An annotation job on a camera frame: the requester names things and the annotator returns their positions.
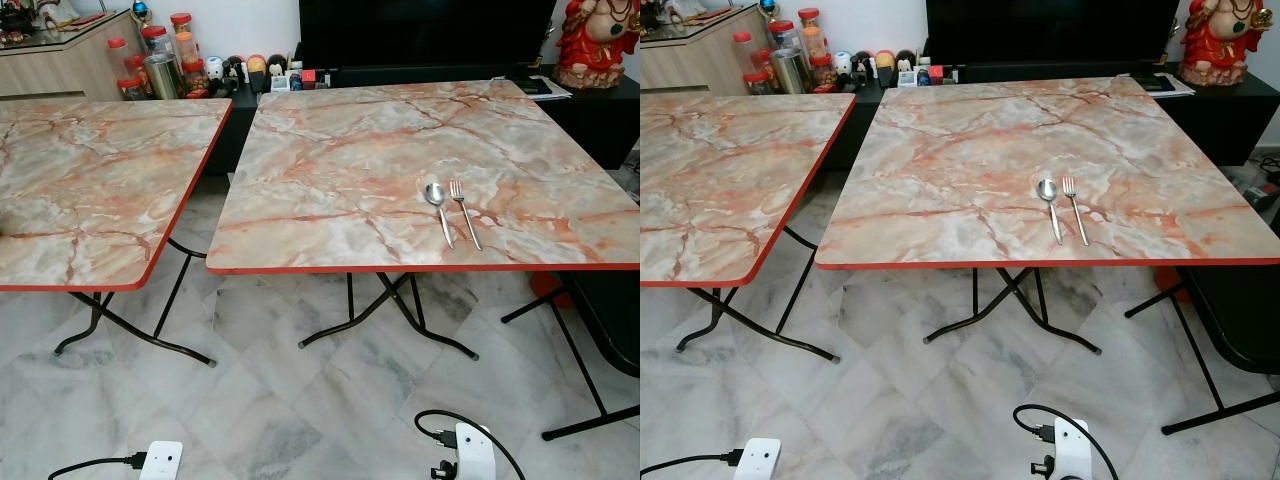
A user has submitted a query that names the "black folding chair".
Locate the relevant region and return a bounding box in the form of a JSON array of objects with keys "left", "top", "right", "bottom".
[
  {"left": 500, "top": 270, "right": 641, "bottom": 442},
  {"left": 1124, "top": 264, "right": 1280, "bottom": 436}
]

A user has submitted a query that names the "marble top folding table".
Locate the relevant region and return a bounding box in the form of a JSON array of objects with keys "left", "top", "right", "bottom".
[
  {"left": 815, "top": 76, "right": 1280, "bottom": 357},
  {"left": 640, "top": 92, "right": 859, "bottom": 363},
  {"left": 205, "top": 79, "right": 641, "bottom": 362},
  {"left": 0, "top": 97, "right": 234, "bottom": 367}
]

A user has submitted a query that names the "orange plastic object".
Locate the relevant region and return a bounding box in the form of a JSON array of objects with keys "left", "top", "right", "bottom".
[
  {"left": 1154, "top": 268, "right": 1193, "bottom": 303},
  {"left": 529, "top": 273, "right": 567, "bottom": 308}
]

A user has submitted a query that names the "silver metal fork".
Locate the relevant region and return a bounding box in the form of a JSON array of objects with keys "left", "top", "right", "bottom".
[
  {"left": 1061, "top": 177, "right": 1092, "bottom": 248},
  {"left": 449, "top": 181, "right": 485, "bottom": 252}
]

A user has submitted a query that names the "stack of papers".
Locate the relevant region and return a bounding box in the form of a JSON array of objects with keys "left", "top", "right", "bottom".
[
  {"left": 514, "top": 75, "right": 574, "bottom": 102},
  {"left": 1130, "top": 71, "right": 1197, "bottom": 99}
]

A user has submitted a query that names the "light wooden cabinet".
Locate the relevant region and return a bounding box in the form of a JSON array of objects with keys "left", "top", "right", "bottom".
[
  {"left": 0, "top": 10, "right": 143, "bottom": 102},
  {"left": 640, "top": 5, "right": 769, "bottom": 97}
]

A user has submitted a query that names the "red laughing buddha statue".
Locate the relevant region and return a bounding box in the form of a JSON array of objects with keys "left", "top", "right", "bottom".
[
  {"left": 555, "top": 0, "right": 630, "bottom": 90},
  {"left": 1177, "top": 0, "right": 1260, "bottom": 88}
]

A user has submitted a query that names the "silver metal spoon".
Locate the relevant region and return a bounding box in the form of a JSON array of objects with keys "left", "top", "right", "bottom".
[
  {"left": 425, "top": 183, "right": 457, "bottom": 250},
  {"left": 1036, "top": 179, "right": 1066, "bottom": 246}
]

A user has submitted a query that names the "steel cylindrical canister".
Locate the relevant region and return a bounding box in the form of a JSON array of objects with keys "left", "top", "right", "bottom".
[
  {"left": 772, "top": 48, "right": 810, "bottom": 95},
  {"left": 145, "top": 54, "right": 182, "bottom": 100}
]

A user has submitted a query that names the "tall red lid jar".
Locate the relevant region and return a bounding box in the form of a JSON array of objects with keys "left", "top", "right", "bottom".
[
  {"left": 797, "top": 8, "right": 824, "bottom": 57},
  {"left": 169, "top": 12, "right": 197, "bottom": 63}
]

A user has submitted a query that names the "black flat screen television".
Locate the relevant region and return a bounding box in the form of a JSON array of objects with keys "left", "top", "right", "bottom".
[
  {"left": 298, "top": 0, "right": 559, "bottom": 73},
  {"left": 925, "top": 0, "right": 1182, "bottom": 70}
]

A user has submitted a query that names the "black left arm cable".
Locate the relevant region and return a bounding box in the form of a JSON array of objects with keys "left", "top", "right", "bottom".
[
  {"left": 47, "top": 453, "right": 149, "bottom": 480},
  {"left": 640, "top": 449, "right": 745, "bottom": 477}
]

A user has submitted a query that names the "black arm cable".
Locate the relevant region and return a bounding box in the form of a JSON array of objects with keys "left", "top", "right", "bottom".
[
  {"left": 1012, "top": 403, "right": 1121, "bottom": 480},
  {"left": 640, "top": 449, "right": 745, "bottom": 477},
  {"left": 414, "top": 409, "right": 527, "bottom": 480},
  {"left": 47, "top": 453, "right": 149, "bottom": 480}
]

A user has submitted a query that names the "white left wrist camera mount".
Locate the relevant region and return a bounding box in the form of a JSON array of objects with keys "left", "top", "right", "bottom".
[
  {"left": 138, "top": 441, "right": 185, "bottom": 480},
  {"left": 733, "top": 438, "right": 782, "bottom": 480}
]

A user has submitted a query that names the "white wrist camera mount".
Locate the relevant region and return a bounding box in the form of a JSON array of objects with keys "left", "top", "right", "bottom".
[
  {"left": 138, "top": 441, "right": 185, "bottom": 480},
  {"left": 454, "top": 423, "right": 499, "bottom": 480},
  {"left": 1050, "top": 418, "right": 1093, "bottom": 480},
  {"left": 733, "top": 438, "right": 782, "bottom": 480}
]

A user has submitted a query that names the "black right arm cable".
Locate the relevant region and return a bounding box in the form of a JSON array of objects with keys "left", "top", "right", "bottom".
[
  {"left": 414, "top": 409, "right": 527, "bottom": 480},
  {"left": 1012, "top": 403, "right": 1121, "bottom": 480}
]

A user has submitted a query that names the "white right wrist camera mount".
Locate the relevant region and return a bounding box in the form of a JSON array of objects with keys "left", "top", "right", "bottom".
[
  {"left": 1050, "top": 418, "right": 1093, "bottom": 480},
  {"left": 454, "top": 423, "right": 499, "bottom": 480}
]

